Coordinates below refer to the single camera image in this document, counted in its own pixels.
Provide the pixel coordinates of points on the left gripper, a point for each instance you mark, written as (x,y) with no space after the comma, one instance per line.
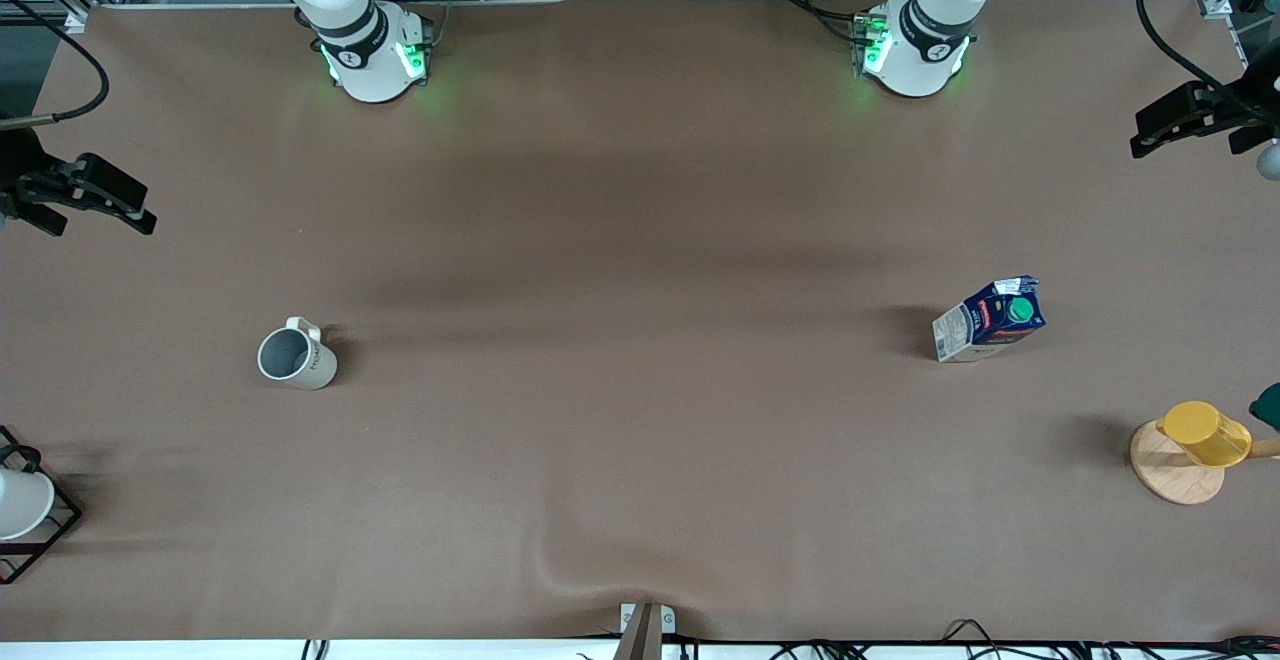
(1243,106)

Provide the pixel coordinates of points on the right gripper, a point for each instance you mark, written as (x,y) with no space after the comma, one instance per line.
(17,172)

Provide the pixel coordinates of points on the beige ceramic mug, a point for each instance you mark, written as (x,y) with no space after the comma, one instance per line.
(310,365)

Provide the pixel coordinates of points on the blue milk carton green cap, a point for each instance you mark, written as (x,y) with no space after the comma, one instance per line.
(985,325)

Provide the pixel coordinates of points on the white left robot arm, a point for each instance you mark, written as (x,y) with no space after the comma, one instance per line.
(925,30)

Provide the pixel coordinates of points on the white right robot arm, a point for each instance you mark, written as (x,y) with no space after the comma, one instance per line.
(350,15)

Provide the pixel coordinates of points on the yellow plastic cup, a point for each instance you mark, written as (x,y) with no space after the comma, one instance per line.
(1205,435)

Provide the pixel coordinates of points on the round wooden cup stand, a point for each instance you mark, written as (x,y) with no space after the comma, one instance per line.
(1170,475)

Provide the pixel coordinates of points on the dark green object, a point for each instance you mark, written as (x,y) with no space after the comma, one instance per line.
(1268,408)

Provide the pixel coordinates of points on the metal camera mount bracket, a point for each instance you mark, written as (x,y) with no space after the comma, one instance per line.
(640,630)

